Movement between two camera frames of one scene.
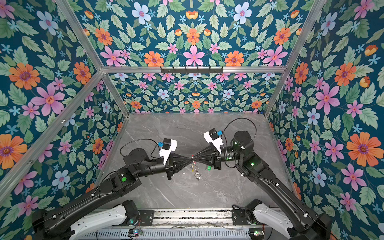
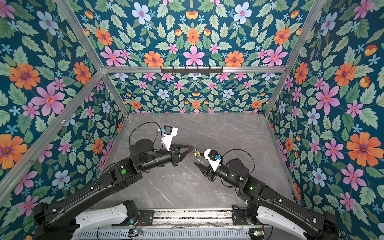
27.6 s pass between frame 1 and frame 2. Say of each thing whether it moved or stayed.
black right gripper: moved
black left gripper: moved
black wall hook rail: stayed
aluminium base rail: stayed
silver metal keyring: moved
